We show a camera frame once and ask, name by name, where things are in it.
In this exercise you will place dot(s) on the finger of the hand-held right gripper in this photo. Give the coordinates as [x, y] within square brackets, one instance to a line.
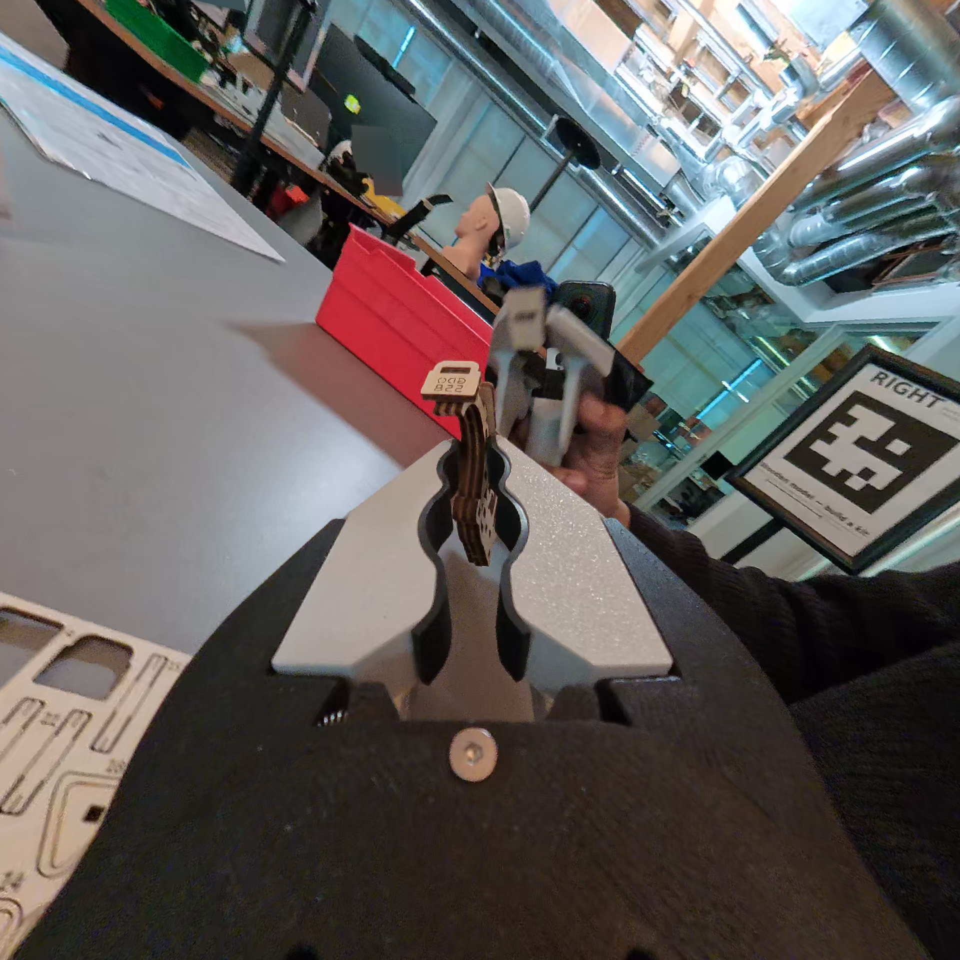
[574, 352]
[506, 382]

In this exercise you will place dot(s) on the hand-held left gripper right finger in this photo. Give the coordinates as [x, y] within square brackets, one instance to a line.
[577, 592]

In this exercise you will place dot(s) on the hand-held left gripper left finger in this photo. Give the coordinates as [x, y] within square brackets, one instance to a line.
[360, 600]

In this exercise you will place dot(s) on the small wooden slotted piece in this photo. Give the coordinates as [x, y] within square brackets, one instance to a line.
[525, 315]

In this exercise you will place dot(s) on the wooden model assembly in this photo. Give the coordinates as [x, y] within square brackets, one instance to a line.
[474, 450]

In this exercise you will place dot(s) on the person's right forearm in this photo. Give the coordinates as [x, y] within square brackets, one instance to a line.
[787, 622]

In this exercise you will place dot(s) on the grey desk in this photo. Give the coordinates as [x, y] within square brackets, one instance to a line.
[150, 412]

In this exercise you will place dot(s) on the person's right hand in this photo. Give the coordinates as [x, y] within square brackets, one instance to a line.
[600, 457]

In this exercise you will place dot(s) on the blue cloth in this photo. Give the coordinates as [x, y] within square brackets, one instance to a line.
[517, 274]

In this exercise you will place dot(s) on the white hard hat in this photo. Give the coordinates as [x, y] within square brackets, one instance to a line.
[514, 214]

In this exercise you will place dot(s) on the red storage bin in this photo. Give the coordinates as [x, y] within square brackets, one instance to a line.
[390, 322]

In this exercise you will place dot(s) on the mannequin head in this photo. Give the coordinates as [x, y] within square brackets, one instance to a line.
[476, 225]

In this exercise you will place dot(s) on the wooden ceiling beam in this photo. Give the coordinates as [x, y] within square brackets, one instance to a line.
[750, 217]

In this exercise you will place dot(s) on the framed marker sign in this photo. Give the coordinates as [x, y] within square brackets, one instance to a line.
[862, 450]

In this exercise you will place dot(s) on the wooden workbench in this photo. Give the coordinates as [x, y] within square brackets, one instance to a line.
[300, 154]

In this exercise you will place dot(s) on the wooden parts sheet with holes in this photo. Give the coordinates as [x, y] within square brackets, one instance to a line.
[67, 750]

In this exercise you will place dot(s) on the silver ventilation ducts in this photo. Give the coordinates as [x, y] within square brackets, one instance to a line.
[900, 187]

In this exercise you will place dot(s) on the black monitor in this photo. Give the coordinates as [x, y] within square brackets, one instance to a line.
[352, 67]

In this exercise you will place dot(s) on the black tripod pole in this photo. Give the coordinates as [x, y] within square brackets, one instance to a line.
[270, 97]

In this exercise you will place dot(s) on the person's torso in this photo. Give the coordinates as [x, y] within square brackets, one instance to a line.
[900, 787]

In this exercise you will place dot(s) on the white paper instruction sheet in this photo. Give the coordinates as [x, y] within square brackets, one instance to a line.
[112, 150]

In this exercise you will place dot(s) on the green bin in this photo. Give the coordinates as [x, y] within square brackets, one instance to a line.
[157, 34]

